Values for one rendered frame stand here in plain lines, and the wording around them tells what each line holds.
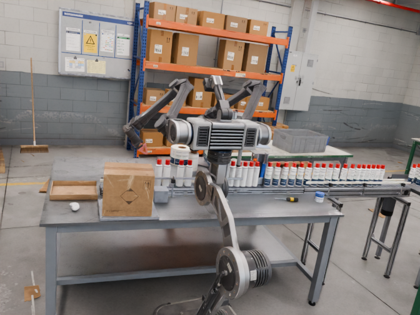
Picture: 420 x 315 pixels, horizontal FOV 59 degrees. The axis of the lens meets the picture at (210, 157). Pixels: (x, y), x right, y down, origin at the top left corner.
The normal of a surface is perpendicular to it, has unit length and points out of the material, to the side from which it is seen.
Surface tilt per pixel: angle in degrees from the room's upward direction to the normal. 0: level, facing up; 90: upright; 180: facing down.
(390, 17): 90
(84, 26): 90
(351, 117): 90
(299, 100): 90
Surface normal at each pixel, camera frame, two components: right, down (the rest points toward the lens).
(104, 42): 0.37, 0.29
